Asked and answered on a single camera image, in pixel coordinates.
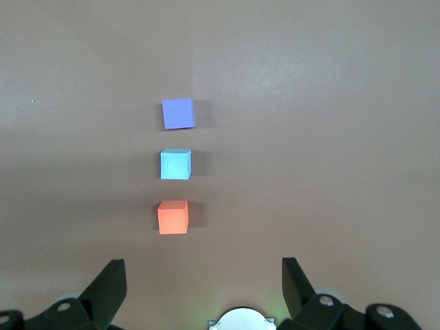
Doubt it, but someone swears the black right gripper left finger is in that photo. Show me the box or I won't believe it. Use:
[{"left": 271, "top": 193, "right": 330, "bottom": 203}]
[{"left": 0, "top": 258, "right": 128, "bottom": 330}]

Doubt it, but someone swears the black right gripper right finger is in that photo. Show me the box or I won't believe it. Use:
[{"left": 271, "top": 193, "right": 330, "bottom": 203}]
[{"left": 274, "top": 256, "right": 422, "bottom": 330}]

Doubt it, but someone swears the light blue foam block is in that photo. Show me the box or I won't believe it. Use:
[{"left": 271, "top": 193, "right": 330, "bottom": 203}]
[{"left": 159, "top": 148, "right": 193, "bottom": 181}]

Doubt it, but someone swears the orange foam block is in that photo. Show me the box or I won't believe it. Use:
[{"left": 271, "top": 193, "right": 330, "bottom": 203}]
[{"left": 157, "top": 200, "right": 190, "bottom": 236}]

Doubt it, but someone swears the purple foam block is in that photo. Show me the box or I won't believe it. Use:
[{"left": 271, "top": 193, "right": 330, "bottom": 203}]
[{"left": 161, "top": 98, "right": 197, "bottom": 131}]

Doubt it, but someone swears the brown table cover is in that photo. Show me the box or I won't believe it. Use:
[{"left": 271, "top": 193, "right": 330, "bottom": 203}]
[{"left": 0, "top": 0, "right": 440, "bottom": 330}]

